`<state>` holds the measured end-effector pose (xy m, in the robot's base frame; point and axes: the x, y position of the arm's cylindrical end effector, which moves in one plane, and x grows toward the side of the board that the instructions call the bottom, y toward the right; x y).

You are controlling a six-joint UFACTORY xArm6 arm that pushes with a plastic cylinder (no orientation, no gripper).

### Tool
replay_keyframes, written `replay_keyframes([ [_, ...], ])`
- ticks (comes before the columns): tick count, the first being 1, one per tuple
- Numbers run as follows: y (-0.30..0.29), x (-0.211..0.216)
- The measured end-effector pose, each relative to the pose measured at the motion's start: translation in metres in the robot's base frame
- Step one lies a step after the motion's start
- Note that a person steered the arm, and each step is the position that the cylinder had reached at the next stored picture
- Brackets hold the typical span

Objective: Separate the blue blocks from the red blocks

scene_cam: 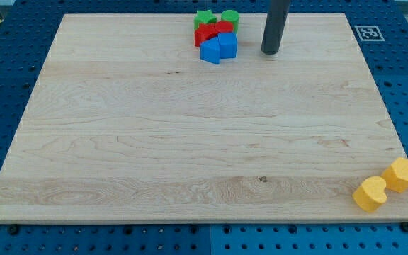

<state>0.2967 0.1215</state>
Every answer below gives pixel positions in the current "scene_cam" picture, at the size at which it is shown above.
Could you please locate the blue triangular block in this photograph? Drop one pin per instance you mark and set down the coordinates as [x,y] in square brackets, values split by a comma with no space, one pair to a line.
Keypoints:
[210,51]

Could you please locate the black bolt left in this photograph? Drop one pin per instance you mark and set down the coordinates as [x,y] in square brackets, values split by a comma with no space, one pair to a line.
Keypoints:
[13,229]

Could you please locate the yellow heart block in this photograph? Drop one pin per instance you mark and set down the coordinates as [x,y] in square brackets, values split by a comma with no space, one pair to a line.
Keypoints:
[370,195]

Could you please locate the white fiducial marker tag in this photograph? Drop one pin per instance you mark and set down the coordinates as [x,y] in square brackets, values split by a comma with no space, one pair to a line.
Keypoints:
[369,33]

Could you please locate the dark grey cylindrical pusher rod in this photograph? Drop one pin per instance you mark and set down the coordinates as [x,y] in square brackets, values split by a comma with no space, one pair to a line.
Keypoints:
[274,27]

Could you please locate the red cylinder block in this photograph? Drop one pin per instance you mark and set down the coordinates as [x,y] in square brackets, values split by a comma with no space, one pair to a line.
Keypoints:
[224,27]

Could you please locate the light wooden board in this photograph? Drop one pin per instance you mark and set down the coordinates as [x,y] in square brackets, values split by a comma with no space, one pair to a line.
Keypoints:
[126,125]

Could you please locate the blue pentagon block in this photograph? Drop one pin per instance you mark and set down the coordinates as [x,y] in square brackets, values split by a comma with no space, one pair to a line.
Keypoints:
[228,45]

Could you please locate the black bolt right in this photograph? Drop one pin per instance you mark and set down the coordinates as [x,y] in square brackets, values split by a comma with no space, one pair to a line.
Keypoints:
[404,226]

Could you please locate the yellow hexagon block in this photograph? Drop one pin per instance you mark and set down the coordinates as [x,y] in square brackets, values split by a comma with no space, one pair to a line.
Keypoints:
[396,175]

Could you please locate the green star block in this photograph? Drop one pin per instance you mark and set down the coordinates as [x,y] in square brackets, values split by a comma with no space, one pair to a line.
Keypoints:
[204,17]

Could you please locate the black bolt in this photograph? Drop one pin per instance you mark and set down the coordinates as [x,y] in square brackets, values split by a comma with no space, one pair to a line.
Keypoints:
[404,226]
[13,229]

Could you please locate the red star block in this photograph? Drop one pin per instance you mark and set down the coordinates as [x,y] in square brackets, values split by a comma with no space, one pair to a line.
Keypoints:
[204,32]

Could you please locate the green cylinder block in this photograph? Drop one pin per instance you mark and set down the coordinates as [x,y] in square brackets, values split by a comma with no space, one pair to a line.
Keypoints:
[231,16]

